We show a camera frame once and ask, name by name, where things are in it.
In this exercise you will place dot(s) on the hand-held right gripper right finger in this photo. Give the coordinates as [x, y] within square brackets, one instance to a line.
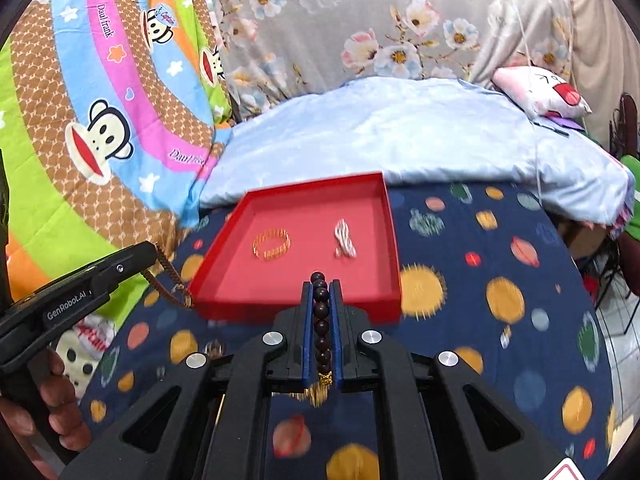
[336, 330]

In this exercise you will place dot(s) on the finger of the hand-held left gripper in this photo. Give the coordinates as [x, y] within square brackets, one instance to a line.
[127, 260]

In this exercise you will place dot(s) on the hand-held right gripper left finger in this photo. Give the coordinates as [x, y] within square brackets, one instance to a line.
[306, 330]

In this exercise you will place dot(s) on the red cardboard box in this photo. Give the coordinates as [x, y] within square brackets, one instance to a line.
[310, 232]

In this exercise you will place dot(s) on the person's left hand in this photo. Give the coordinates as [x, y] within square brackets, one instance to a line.
[62, 410]

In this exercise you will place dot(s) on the navy planet print bed sheet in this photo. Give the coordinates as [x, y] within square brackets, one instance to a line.
[500, 360]

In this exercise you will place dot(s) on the colourful monkey print blanket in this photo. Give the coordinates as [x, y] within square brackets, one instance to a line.
[100, 85]

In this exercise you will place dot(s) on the light blue quilt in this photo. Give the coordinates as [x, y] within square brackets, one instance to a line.
[400, 125]

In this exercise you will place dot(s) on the white red-edged card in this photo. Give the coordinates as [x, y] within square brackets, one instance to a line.
[565, 472]

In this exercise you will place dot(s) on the black pen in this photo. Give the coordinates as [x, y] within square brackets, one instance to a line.
[552, 128]

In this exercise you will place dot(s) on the purple notebook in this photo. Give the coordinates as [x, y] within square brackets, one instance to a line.
[562, 120]

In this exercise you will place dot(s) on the pink cartoon face pillow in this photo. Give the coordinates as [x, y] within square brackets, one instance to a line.
[540, 90]

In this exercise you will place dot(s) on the grey floral pillow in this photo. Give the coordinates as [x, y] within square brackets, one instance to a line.
[350, 10]

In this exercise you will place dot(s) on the green cloth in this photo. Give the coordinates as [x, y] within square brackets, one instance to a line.
[631, 195]

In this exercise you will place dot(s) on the dark metal chair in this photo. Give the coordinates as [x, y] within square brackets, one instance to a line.
[625, 125]

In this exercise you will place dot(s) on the beige curtain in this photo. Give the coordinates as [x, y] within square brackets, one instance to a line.
[595, 35]

